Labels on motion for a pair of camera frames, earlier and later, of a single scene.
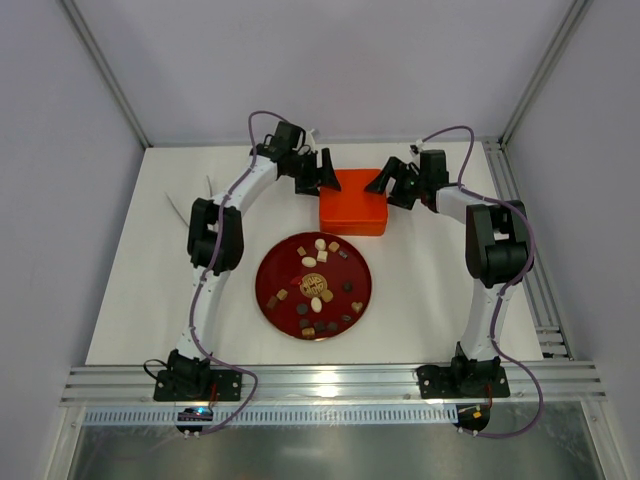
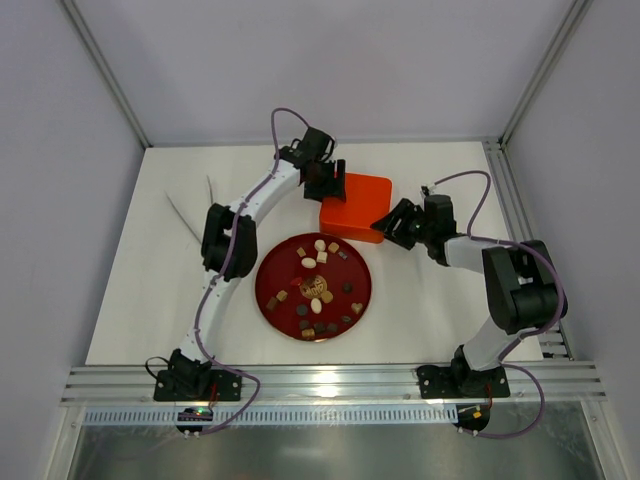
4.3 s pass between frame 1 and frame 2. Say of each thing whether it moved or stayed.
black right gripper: moved
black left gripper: moved
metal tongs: stayed
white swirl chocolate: stayed
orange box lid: stayed
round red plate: stayed
